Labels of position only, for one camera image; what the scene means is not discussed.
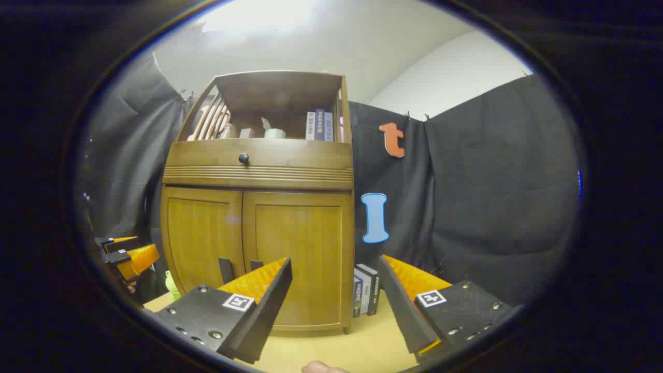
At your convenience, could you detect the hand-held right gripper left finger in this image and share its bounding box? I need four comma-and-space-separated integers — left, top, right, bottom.
154, 257, 293, 364

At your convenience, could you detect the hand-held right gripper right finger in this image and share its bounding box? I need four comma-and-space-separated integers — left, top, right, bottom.
378, 255, 521, 364

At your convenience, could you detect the wooden cabinet door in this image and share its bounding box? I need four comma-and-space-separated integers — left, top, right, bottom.
161, 185, 246, 293
242, 191, 355, 332

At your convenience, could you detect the wooden double-door shoe cabinet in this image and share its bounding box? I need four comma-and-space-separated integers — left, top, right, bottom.
160, 70, 356, 335

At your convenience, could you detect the wooden cabinet drawer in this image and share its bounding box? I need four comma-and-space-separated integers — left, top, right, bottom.
165, 138, 354, 169

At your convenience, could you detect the black paperback book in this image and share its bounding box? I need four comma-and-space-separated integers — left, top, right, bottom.
363, 263, 381, 315

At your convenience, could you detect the grey paperback book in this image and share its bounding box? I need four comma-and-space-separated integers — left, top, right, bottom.
356, 268, 373, 315

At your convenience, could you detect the green toy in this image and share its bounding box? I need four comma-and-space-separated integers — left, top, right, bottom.
165, 269, 182, 301

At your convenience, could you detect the black backdrop cloth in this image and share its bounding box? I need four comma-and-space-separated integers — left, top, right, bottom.
78, 52, 583, 306

